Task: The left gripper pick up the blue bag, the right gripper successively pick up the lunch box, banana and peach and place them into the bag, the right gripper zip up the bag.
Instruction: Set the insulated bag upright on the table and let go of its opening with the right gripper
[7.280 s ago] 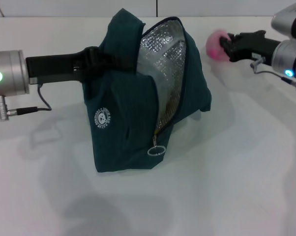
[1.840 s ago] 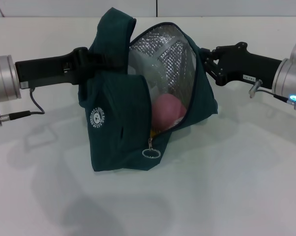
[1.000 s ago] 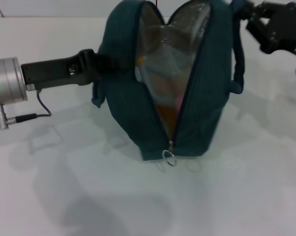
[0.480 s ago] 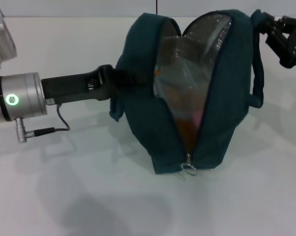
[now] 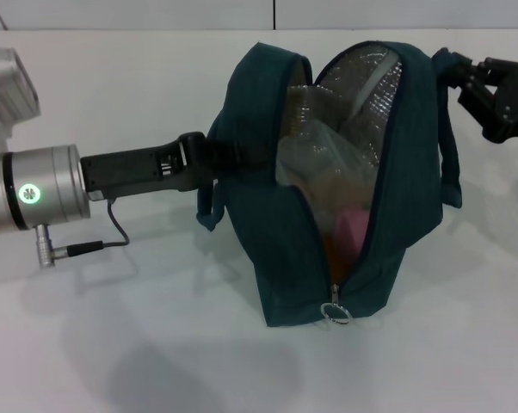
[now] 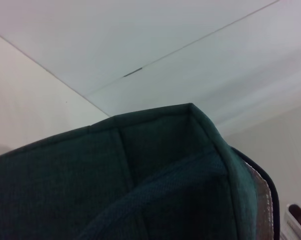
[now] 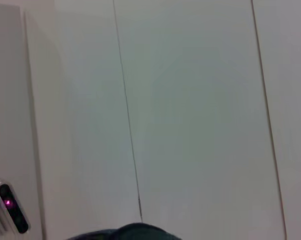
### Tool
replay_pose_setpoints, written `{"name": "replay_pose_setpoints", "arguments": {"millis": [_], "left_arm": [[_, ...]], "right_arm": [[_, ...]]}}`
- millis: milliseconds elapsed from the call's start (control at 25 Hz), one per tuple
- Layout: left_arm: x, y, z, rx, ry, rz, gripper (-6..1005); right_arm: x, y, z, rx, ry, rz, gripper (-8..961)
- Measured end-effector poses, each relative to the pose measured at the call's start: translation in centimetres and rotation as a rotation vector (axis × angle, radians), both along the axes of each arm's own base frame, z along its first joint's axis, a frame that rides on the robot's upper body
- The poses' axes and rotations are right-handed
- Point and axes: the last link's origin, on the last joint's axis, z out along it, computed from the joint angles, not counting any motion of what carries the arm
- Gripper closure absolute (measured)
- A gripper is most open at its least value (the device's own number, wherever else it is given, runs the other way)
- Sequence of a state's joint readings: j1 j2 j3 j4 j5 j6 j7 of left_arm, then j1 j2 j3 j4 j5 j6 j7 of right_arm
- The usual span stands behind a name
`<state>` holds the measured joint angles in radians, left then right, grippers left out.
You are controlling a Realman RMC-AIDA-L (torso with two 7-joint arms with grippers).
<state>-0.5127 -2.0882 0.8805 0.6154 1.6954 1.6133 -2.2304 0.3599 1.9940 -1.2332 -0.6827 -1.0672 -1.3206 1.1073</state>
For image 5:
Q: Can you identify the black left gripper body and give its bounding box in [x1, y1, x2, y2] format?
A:
[80, 133, 188, 202]

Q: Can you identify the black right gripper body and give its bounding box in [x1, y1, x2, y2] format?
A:
[481, 59, 518, 144]

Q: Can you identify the dark teal insulated lunch bag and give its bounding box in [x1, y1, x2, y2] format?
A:
[196, 40, 463, 330]

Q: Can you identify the clear container with blue-rimmed lid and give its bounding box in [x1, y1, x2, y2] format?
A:
[275, 85, 374, 203]

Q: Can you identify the pink peach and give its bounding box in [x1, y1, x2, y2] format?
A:
[334, 206, 372, 262]

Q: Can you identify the yellow banana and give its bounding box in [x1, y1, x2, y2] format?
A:
[321, 170, 366, 279]

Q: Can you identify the left gripper grey cable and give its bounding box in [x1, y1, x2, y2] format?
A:
[67, 197, 131, 258]

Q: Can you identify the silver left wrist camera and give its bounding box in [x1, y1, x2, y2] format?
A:
[0, 46, 42, 154]

